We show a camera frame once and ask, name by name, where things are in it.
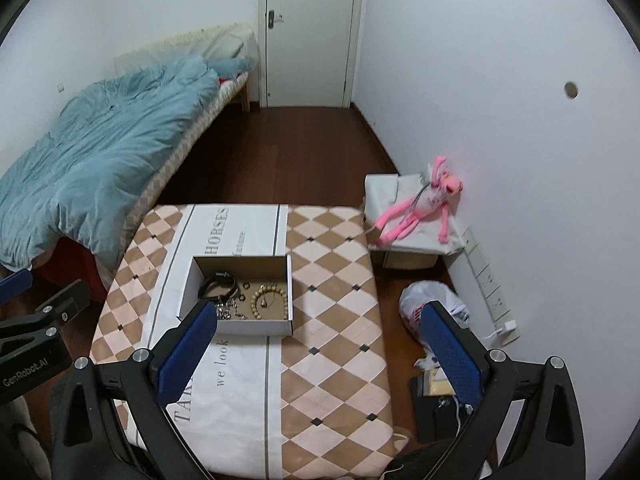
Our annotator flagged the blue duvet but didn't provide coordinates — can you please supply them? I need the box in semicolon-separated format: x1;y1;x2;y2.
0;55;253;268

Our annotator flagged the pink plush toy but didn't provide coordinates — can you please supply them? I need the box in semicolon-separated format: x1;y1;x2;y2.
375;156;465;247

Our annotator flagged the checkered tablecloth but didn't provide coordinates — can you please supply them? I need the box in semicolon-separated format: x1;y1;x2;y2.
89;203;408;478

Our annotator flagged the tan paper packet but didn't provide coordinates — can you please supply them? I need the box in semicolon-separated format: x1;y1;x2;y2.
422;367;458;398

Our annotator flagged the white power strip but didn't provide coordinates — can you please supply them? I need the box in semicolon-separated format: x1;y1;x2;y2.
462;227;521;346

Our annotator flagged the white plastic bag red print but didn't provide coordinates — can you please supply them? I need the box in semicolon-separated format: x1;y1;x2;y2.
398;281;471;356

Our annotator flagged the white door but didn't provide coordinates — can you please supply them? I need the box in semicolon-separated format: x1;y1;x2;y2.
257;0;368;108

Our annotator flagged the black smart watch band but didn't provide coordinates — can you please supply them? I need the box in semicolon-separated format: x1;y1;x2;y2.
198;271;237;301

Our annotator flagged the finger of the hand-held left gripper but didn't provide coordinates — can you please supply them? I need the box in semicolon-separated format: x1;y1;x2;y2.
0;269;33;306
0;280;90;356

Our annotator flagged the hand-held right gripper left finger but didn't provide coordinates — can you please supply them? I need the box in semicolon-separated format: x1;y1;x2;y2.
50;301;219;480

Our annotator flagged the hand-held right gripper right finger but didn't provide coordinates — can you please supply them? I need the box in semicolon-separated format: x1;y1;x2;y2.
405;302;587;480

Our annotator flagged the wooden bead bracelet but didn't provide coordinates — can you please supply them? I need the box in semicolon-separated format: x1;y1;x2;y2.
250;284;290;321

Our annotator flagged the white cardboard box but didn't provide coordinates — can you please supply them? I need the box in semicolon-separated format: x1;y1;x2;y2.
179;254;293;337

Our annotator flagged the flat black box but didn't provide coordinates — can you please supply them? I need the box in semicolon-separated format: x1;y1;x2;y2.
410;372;476;443

